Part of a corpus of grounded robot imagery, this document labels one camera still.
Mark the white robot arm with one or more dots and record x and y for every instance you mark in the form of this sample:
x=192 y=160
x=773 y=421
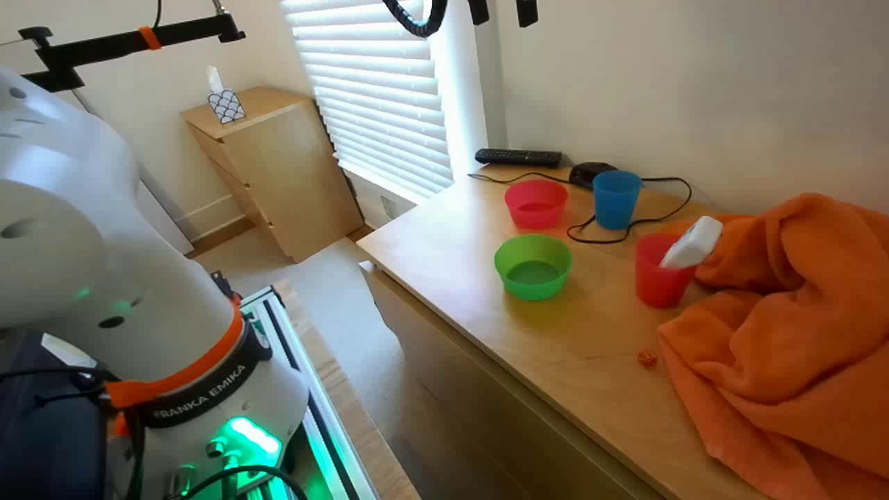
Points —
x=131 y=373

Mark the green plastic bowl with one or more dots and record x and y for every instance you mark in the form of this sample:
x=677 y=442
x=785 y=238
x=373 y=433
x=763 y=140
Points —
x=532 y=269

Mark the red plastic bowl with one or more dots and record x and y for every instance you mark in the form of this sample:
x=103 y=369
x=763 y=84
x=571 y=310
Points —
x=535 y=203

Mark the small red object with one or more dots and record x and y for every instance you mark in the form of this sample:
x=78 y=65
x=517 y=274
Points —
x=648 y=360

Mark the wooden dresser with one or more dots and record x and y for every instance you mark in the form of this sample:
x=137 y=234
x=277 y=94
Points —
x=555 y=388

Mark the black remote control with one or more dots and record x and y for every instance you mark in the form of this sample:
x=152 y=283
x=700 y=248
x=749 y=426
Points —
x=545 y=160

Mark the black round device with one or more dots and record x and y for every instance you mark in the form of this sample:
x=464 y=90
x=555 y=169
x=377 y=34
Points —
x=584 y=173

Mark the white window blinds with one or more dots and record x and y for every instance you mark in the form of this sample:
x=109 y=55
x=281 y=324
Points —
x=378 y=94

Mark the blue plastic cup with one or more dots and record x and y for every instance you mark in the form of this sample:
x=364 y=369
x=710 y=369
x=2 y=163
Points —
x=614 y=199

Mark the wooden side cabinet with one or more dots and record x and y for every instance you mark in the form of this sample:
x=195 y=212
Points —
x=281 y=171

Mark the red plastic cup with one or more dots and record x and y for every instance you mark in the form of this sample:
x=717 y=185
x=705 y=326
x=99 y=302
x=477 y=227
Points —
x=656 y=284

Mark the patterned tissue box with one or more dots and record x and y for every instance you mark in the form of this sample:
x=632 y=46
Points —
x=220 y=98

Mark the orange towel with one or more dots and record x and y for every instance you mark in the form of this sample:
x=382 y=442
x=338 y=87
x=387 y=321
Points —
x=785 y=363

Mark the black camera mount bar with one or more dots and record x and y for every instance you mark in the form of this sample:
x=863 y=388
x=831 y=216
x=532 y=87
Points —
x=64 y=60

